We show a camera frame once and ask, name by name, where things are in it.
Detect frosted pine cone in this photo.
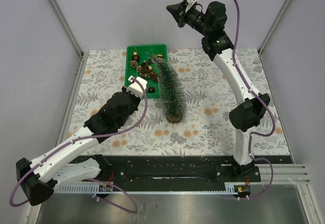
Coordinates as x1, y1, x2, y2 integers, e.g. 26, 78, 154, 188
130, 60, 138, 68

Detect white slotted cable duct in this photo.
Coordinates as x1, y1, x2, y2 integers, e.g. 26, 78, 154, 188
54, 179, 237, 195

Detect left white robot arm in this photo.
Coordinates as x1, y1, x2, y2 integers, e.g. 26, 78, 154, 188
9, 83, 148, 207

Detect small green christmas tree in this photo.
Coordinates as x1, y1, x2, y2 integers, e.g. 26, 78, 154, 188
150, 55, 187, 124

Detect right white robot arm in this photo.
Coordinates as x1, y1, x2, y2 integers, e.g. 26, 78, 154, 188
166, 1, 270, 181

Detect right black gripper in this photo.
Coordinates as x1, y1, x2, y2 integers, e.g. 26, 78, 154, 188
166, 1, 210, 37

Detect small dark brown bauble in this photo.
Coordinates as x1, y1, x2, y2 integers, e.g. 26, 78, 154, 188
148, 87, 155, 93

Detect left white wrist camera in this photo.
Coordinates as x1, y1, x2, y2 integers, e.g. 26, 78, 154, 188
126, 76, 147, 98

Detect green plastic tray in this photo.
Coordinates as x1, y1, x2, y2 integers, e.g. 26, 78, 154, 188
124, 44, 168, 99

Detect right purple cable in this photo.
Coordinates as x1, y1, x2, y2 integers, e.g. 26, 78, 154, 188
192, 0, 277, 201

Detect brown ribbon bow cluster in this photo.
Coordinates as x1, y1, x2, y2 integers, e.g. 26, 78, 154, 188
137, 62, 158, 82

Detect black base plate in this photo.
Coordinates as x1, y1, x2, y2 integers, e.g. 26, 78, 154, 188
71, 154, 262, 193

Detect dark brown matte bauble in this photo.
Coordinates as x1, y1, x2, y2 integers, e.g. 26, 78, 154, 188
132, 55, 140, 62

